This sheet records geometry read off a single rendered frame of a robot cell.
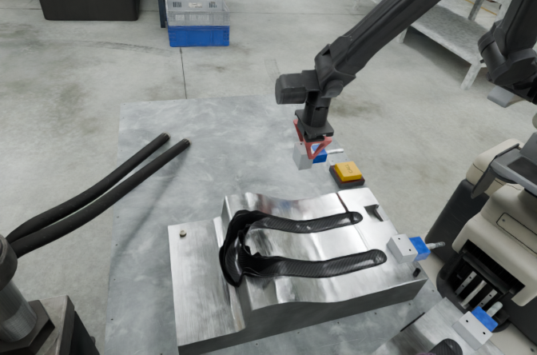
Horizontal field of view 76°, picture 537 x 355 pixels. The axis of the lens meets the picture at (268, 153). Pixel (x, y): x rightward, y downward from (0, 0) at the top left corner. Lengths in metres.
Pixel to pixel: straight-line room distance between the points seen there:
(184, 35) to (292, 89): 3.01
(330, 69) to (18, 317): 0.69
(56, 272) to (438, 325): 1.58
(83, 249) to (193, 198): 1.07
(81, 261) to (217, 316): 1.27
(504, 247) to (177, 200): 0.86
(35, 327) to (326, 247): 0.56
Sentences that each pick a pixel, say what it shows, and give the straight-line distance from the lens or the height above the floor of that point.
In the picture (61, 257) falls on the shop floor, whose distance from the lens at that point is 1.95.
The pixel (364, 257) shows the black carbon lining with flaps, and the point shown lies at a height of 0.88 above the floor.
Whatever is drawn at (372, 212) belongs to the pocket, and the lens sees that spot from 0.91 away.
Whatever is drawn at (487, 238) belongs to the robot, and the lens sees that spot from 1.12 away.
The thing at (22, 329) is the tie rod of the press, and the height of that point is 0.85.
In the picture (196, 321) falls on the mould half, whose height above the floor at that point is 0.86.
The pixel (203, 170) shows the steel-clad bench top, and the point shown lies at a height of 0.80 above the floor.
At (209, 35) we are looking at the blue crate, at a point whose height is 0.12.
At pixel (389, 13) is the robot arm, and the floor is 1.34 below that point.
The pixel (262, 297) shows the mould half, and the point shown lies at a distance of 0.64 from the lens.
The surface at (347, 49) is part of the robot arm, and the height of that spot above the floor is 1.26.
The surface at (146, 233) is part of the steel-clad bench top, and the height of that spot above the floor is 0.80.
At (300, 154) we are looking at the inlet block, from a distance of 0.86.
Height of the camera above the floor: 1.50
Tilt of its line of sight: 40 degrees down
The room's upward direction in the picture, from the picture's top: 7 degrees clockwise
